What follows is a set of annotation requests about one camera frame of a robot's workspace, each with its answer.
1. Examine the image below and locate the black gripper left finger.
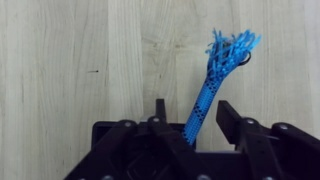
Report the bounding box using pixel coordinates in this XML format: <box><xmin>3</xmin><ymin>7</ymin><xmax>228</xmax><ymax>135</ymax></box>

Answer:
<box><xmin>64</xmin><ymin>98</ymin><xmax>201</xmax><ymax>180</ymax></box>

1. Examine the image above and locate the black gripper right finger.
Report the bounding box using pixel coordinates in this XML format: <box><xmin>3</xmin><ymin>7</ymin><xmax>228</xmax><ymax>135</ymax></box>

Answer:
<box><xmin>215</xmin><ymin>99</ymin><xmax>320</xmax><ymax>180</ymax></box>

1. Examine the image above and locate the blue frayed rope piece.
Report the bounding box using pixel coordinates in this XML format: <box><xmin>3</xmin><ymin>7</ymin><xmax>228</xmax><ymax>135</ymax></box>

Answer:
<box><xmin>181</xmin><ymin>28</ymin><xmax>263</xmax><ymax>147</ymax></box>

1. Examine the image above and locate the small black ring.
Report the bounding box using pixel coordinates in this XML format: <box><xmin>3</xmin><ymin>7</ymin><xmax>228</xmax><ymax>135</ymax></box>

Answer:
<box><xmin>238</xmin><ymin>49</ymin><xmax>253</xmax><ymax>66</ymax></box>

